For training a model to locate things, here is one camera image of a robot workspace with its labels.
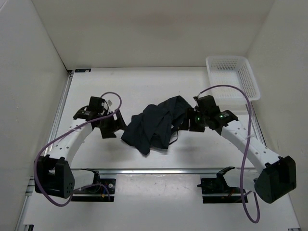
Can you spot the small dark label sticker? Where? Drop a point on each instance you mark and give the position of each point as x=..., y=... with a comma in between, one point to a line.
x=83, y=70

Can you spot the left aluminium frame rail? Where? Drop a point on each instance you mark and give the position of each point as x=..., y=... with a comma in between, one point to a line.
x=30, y=186

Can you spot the dark navy sport shorts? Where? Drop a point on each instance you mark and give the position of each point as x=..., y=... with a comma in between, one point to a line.
x=155, y=125

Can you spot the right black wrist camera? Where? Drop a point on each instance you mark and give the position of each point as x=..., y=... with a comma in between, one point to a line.
x=207, y=104

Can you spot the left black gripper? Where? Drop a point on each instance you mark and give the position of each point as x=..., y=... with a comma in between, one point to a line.
x=115, y=125

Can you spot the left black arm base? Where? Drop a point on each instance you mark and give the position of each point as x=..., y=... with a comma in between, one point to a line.
x=91, y=186

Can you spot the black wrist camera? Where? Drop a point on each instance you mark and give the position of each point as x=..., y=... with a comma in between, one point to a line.
x=207, y=104
x=96, y=104

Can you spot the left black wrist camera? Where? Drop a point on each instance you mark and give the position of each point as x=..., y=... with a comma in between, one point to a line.
x=96, y=104

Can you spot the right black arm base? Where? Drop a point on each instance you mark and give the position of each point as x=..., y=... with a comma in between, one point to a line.
x=216, y=191

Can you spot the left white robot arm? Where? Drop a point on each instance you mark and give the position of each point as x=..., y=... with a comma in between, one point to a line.
x=54, y=175

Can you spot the white perforated plastic basket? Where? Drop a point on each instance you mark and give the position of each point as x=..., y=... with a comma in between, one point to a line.
x=235, y=71

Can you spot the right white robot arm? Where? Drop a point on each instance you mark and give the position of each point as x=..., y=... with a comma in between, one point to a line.
x=275, y=176

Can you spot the front aluminium rail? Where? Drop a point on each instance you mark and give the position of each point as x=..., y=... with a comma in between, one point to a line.
x=152, y=171

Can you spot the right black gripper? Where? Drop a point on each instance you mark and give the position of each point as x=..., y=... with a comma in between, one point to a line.
x=191, y=112

